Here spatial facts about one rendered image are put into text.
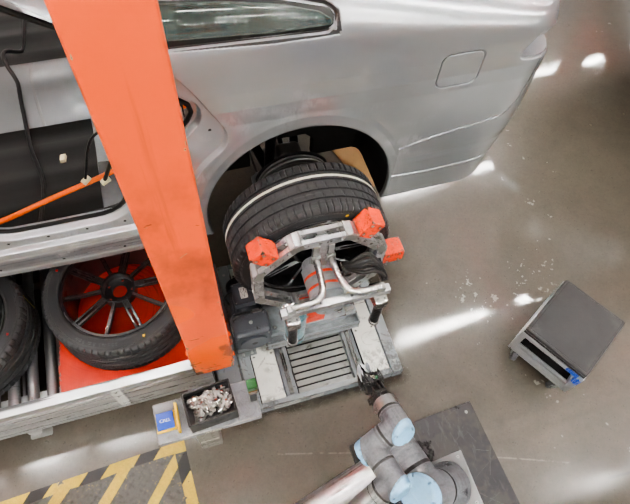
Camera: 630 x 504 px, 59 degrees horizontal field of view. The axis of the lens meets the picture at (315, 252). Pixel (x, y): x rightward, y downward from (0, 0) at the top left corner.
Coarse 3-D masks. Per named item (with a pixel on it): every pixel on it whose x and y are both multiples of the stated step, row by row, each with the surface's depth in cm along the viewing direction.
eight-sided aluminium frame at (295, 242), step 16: (336, 224) 202; (352, 224) 204; (288, 240) 199; (304, 240) 198; (320, 240) 198; (336, 240) 201; (352, 240) 205; (368, 240) 209; (384, 240) 218; (288, 256) 201; (256, 272) 207; (352, 272) 241; (256, 288) 216; (272, 304) 233
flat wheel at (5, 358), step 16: (0, 288) 248; (16, 288) 249; (0, 304) 245; (16, 304) 245; (32, 304) 262; (0, 320) 241; (16, 320) 241; (32, 320) 253; (0, 336) 237; (16, 336) 238; (32, 336) 253; (0, 352) 234; (16, 352) 240; (32, 352) 253; (0, 368) 234; (16, 368) 245; (0, 384) 241
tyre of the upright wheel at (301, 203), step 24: (288, 168) 207; (312, 168) 207; (336, 168) 211; (288, 192) 202; (312, 192) 202; (336, 192) 204; (360, 192) 211; (240, 216) 211; (264, 216) 202; (288, 216) 198; (312, 216) 199; (336, 216) 203; (384, 216) 219; (240, 240) 210; (240, 264) 213; (288, 288) 244
